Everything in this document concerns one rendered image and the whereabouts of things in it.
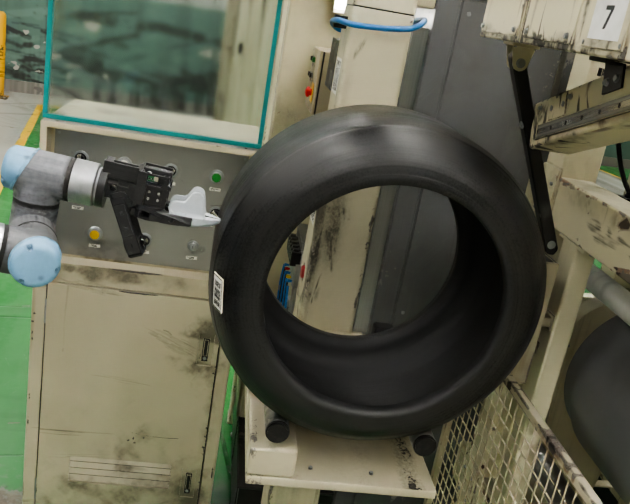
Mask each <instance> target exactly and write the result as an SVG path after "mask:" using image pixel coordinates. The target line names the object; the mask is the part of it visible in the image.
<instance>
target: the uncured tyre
mask: <svg viewBox="0 0 630 504"><path fill-rule="evenodd" d="M386 185H403V186H413V187H419V188H423V189H427V190H431V191H434V192H437V193H440V194H442V195H444V196H447V197H448V199H449V201H450V203H451V206H452V209H453V212H454V216H455V221H456V229H457V244H456V251H455V256H454V260H453V264H452V267H451V270H450V272H449V274H448V277H447V279H446V280H445V282H444V284H443V286H442V287H441V289H440V290H439V292H438V293H437V294H436V296H435V297H434V298H433V299H432V300H431V301H430V303H429V304H428V305H427V306H426V307H424V308H423V309H422V310H421V311H420V312H419V313H417V314H416V315H415V316H413V317H412V318H410V319H409V320H407V321H405V322H403V323H401V324H400V325H397V326H395V327H393V328H390V329H387V330H384V331H381V332H377V333H372V334H366V335H340V334H334V333H330V332H326V331H322V330H319V329H317V328H314V327H312V326H310V325H308V324H306V323H304V322H303V321H301V320H299V319H298V318H297V317H295V316H294V315H293V314H291V313H290V312H289V311H288V310H287V309H286V308H285V307H284V306H283V305H282V304H281V303H280V302H279V300H278V299H277V298H276V296H275V295H274V293H273V292H272V290H271V288H270V287H269V285H268V283H267V278H268V274H269V271H270V269H271V266H272V264H273V261H274V259H275V257H276V255H277V253H278V252H279V250H280V248H281V247H282V245H283V244H284V242H285V241H286V239H287V238H288V237H289V235H290V234H291V233H292V232H293V231H294V230H295V228H296V227H297V226H298V225H299V224H300V223H301V222H302V221H304V220H305V219H306V218H307V217H308V216H309V215H311V214H312V213H313V212H315V211H316V210H317V209H319V208H320V207H322V206H324V205H325V204H327V203H329V202H330V201H332V200H334V199H336V198H339V197H341V196H343V195H346V194H348V193H351V192H354V191H357V190H361V189H365V188H370V187H376V186H386ZM218 218H220V219H221V221H220V224H217V225H215V230H214V237H213V244H212V252H211V260H210V268H209V280H208V294H209V306H210V312H211V317H212V322H213V326H214V329H215V332H216V335H217V338H218V341H219V343H220V345H221V348H222V350H223V352H224V354H225V356H226V357H227V359H228V361H229V363H230V364H231V366H232V367H233V369H234V370H235V372H236V373H237V375H238V376H239V378H240V379H241V380H242V382H243V383H244V384H245V385H246V387H247V388H248V389H249V390H250V391H251V392H252V393H253V394H254V395H255V396H256V397H257V398H258V399H259V400H260V401H261V402H262V403H264V404H265V405H266V406H267V407H269V408H270V409H271V410H273V411H274V412H275V413H277V414H278V415H280V416H282V417H283V418H285V419H287V420H288V421H290V422H292V423H294V424H296V425H298V426H301V427H303V428H305V429H308V430H311V431H313V432H317V433H320V434H323V435H327V436H331V437H336V438H342V439H350V440H387V439H395V438H401V437H406V436H411V435H415V434H418V433H422V432H425V431H428V430H431V429H433V428H436V427H438V426H441V425H443V424H445V423H447V422H449V421H451V420H453V419H455V418H457V417H459V416H460V415H462V414H464V413H465V412H467V411H469V410H470V409H472V408H473V407H474V406H476V405H477V404H479V403H480V402H481V401H482V400H484V399H485V398H486V397H487V396H488V395H490V394H491V393H492V392H493V391H494V390H495V389H496V388H497V387H498V386H499V385H500V384H501V383H502V382H503V381H504V380H505V379H506V377H507V376H508V375H509V374H510V373H511V371H512V370H513V369H514V367H515V366H516V365H517V363H518V362H519V360H520V359H521V357H522V356H523V354H524V352H525V351H526V349H527V347H528V345H529V343H530V341H531V339H532V337H533V335H534V332H535V330H536V327H537V325H538V322H539V319H540V315H541V312H542V308H543V303H544V298H545V291H546V278H547V268H546V255H545V249H544V243H543V239H542V235H541V232H540V228H539V225H538V222H537V219H536V216H535V213H534V211H533V209H532V206H531V204H530V202H529V200H528V198H527V196H526V195H525V193H524V191H523V190H522V188H521V187H520V185H519V184H518V182H517V181H516V180H515V178H514V177H513V176H512V175H511V173H510V172H509V171H508V170H507V169H506V168H505V167H504V166H503V165H502V164H501V163H500V162H499V161H498V160H497V159H496V158H495V157H494V156H493V155H491V154H490V153H489V152H488V151H486V150H485V149H483V148H482V147H481V146H479V145H478V144H476V143H474V142H473V141H471V140H470V139H468V138H467V137H465V136H464V135H462V134H460V133H459V132H457V131H456V130H454V129H453V128H451V127H449V126H448V125H446V124H444V123H443V122H441V121H439V120H437V119H435V118H433V117H430V116H428V115H425V114H423V113H420V112H417V111H414V110H410V109H406V108H401V107H396V106H389V105H377V104H364V105H352V106H345V107H339V108H334V109H330V110H327V111H323V112H320V113H317V114H314V115H312V116H309V117H307V118H305V119H303V120H300V121H298V122H296V123H295V124H293V125H291V126H289V127H287V128H286V129H284V130H283V131H281V132H280V133H278V134H277V135H275V136H274V137H273V138H271V139H270V140H269V141H268V142H266V143H265V144H264V145H263V146H262V147H261V148H260V149H259V150H258V151H257V152H256V153H255V154H254V155H253V156H252V157H251V158H250V159H249V160H248V161H247V163H246V164H245V165H244V166H243V168H242V169H241V170H240V172H239V173H238V175H237V176H236V178H235V179H234V181H233V182H232V184H231V186H230V188H229V190H228V192H227V194H226V196H225V198H224V200H223V203H222V205H221V208H220V211H219V214H218ZM214 272H216V273H217V274H218V275H219V276H220V277H221V278H222V279H223V280H224V287H223V306H222V314H221V313H220V312H219V311H218V310H217V309H216V308H215V307H214V306H213V284H214Z"/></svg>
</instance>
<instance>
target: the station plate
mask: <svg viewBox="0 0 630 504"><path fill-rule="evenodd" d="M629 1H630V0H597V3H596V6H595V10H594V14H593V17H592V21H591V25H590V28H589V32H588V36H587V38H592V39H600V40H608V41H616V42H618V39H619V36H620V32H621V29H622V25H623V22H624V18H625V15H626V11H627V8H628V4H629Z"/></svg>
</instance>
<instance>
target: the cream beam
mask: <svg viewBox="0 0 630 504"><path fill-rule="evenodd" d="M596 3H597V0H488V2H487V6H486V11H485V15H484V19H483V23H482V24H481V34H480V36H481V37H486V38H492V39H498V40H503V41H509V42H515V43H521V44H526V45H532V46H538V47H543V48H549V49H555V50H560V51H566V52H572V53H578V54H583V55H589V56H595V57H601V58H607V59H613V60H614V61H615V62H620V63H625V64H630V1H629V4H628V8H627V11H626V15H625V18H624V22H623V25H622V29H621V32H620V36H619V39H618V42H616V41H608V40H600V39H592V38H587V36H588V32H589V28H590V25H591V21H592V17H593V14H594V10H595V6H596Z"/></svg>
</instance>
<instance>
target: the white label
mask: <svg viewBox="0 0 630 504"><path fill-rule="evenodd" d="M223 287H224V280H223V279H222V278H221V277H220V276H219V275H218V274H217V273H216V272H214V284H213V306H214V307H215V308H216V309H217V310H218V311H219V312H220V313H221V314H222V306H223Z"/></svg>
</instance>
